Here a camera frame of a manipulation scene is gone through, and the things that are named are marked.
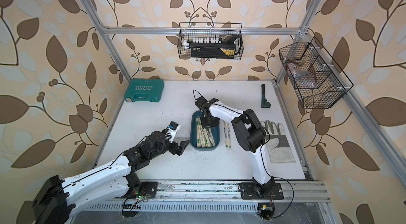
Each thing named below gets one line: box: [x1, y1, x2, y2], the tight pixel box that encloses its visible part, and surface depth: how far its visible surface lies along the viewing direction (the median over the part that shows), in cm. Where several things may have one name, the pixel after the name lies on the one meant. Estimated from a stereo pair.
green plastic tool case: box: [123, 78, 165, 103], surface depth 113 cm
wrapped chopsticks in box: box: [195, 117, 216, 148], surface depth 93 cm
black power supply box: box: [189, 42, 237, 59], surface depth 86 cm
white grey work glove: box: [261, 119, 296, 164], surface depth 88 cm
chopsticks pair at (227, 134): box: [223, 120, 232, 148], surface depth 95 cm
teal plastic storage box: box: [190, 110, 220, 151], surface depth 93 cm
